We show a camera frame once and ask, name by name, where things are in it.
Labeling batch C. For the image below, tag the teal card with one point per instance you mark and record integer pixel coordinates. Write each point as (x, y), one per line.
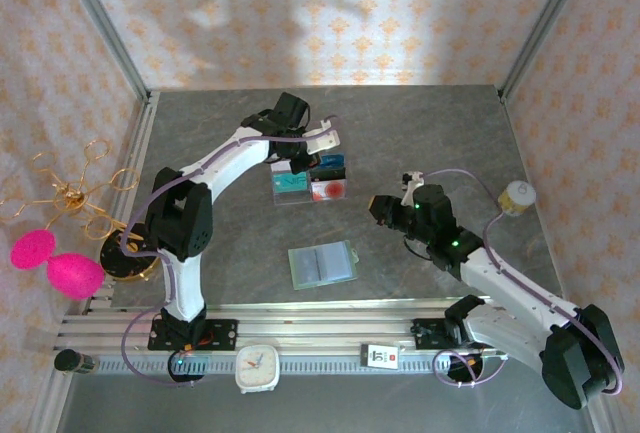
(289, 184)

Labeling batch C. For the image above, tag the red white card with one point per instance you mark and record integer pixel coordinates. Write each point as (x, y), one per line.
(328, 191)

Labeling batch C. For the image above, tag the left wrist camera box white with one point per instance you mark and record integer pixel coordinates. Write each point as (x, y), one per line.
(325, 140)

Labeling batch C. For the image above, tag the black card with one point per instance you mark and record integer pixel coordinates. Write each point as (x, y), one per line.
(327, 174)

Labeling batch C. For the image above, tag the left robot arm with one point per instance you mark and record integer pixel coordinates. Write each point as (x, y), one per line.
(185, 213)

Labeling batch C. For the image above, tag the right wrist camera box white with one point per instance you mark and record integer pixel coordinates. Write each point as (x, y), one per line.
(412, 185)

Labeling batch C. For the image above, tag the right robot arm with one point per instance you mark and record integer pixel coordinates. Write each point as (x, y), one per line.
(515, 288)

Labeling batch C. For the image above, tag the black gold round clock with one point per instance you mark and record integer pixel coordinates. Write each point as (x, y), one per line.
(117, 264)

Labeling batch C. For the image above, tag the small black white calendar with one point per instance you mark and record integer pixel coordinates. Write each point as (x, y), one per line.
(379, 356)

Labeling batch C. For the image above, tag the yellow can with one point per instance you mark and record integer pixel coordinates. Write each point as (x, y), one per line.
(517, 198)

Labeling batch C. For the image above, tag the clear acrylic card holder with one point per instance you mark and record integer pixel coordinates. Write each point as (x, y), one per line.
(300, 200)

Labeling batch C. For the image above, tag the white pink card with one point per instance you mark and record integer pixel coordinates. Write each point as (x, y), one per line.
(281, 169)

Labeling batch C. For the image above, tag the aluminium side rail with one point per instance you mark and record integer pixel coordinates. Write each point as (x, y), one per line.
(141, 133)
(522, 153)

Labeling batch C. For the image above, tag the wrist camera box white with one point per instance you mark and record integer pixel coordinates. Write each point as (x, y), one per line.
(412, 185)
(325, 140)

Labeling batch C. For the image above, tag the pink egg sponge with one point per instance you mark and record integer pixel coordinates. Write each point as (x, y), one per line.
(32, 249)
(75, 275)

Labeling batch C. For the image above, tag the black cylinder bottle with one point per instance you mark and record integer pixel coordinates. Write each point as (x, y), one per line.
(72, 362)

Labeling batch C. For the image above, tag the green card wallet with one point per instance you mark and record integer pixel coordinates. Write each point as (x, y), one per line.
(325, 265)

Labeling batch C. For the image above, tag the aluminium frame post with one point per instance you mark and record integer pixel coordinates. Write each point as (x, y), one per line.
(548, 18)
(101, 18)

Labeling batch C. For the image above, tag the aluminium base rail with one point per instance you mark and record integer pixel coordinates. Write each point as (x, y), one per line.
(325, 325)

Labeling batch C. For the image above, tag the white square alarm clock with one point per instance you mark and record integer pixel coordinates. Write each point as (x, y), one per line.
(256, 368)

